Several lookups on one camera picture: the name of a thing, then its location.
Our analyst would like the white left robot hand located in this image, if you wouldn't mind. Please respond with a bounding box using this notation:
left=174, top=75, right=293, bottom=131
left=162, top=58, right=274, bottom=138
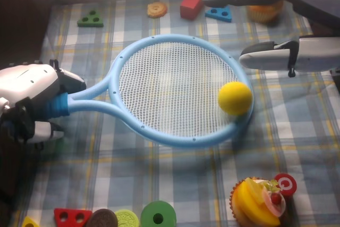
left=0, top=59, right=87, bottom=149

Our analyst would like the light blue toy racket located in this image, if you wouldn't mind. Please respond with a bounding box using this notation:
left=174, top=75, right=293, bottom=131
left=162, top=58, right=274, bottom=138
left=47, top=33, right=255, bottom=149

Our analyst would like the yellow foam ball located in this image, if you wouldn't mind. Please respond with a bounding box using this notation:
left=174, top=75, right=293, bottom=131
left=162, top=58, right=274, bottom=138
left=217, top=81, right=252, bottom=116

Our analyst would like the strawberry toy cupcake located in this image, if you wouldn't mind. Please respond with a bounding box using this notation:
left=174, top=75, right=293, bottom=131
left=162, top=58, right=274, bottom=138
left=245, top=0, right=284, bottom=24

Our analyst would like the green triangle block with holes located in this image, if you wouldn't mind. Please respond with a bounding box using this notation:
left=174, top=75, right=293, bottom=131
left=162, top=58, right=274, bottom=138
left=76, top=10, right=104, bottom=28

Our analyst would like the blue triangle block with holes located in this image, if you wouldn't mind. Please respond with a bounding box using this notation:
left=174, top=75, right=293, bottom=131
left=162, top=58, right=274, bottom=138
left=204, top=5, right=233, bottom=23

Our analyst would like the red rectangular block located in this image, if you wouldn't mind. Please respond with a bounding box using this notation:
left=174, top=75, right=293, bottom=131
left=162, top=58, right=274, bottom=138
left=180, top=0, right=207, bottom=20

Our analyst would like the red triangle block with holes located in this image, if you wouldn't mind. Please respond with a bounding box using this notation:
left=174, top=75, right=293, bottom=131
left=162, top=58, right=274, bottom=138
left=54, top=207, right=93, bottom=227

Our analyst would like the yellow triangle block with holes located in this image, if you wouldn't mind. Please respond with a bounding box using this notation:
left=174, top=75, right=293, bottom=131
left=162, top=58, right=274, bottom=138
left=21, top=216, right=40, bottom=227

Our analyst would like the tan round toy biscuit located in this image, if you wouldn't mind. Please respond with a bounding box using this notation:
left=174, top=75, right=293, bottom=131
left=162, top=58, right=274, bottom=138
left=147, top=2, right=168, bottom=19

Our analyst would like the brown sandwich cookie toy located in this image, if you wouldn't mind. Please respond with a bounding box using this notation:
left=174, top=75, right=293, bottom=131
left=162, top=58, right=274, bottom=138
left=85, top=208, right=118, bottom=227

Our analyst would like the light green cookie toy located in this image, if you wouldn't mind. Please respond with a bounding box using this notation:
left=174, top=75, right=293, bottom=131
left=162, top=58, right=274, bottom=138
left=114, top=209, right=141, bottom=227

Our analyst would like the blue plaid table cloth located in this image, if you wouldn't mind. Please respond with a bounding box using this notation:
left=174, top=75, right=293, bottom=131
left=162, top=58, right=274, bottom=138
left=10, top=0, right=340, bottom=227

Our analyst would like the green-topped stacked ring toy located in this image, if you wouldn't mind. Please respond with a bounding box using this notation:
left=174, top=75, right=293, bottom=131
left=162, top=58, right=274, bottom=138
left=140, top=200, right=177, bottom=227

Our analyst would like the red cylinder with white ring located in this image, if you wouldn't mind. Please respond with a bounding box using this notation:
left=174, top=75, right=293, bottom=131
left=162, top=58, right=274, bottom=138
left=273, top=173, right=298, bottom=198

